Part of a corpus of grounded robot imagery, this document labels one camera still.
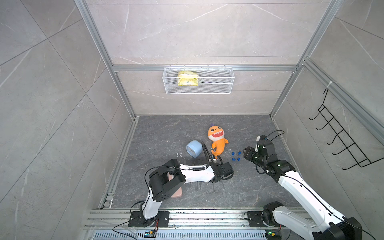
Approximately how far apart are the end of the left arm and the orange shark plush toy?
26 cm

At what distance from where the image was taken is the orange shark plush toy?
3.24 feet

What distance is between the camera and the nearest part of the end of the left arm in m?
0.64
